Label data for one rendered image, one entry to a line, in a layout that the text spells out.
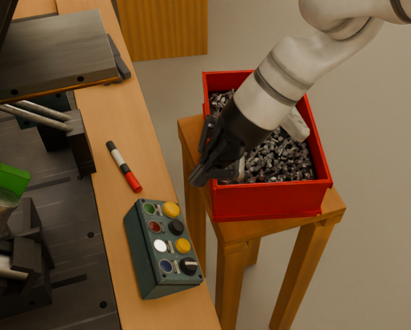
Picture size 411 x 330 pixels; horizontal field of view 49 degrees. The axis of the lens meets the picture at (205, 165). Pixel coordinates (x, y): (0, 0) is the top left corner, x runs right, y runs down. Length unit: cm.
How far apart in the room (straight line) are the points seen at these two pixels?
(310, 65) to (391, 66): 210
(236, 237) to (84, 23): 47
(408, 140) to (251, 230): 149
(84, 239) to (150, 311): 17
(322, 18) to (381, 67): 210
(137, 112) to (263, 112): 41
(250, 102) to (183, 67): 188
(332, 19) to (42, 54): 43
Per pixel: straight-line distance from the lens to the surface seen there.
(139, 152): 87
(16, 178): 63
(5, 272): 70
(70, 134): 78
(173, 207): 75
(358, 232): 190
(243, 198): 83
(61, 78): 69
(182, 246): 71
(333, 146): 214
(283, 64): 57
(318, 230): 100
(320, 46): 60
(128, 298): 72
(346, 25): 56
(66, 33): 78
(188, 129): 104
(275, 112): 59
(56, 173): 88
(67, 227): 80
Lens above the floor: 156
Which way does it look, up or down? 52 degrees down
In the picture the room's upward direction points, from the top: straight up
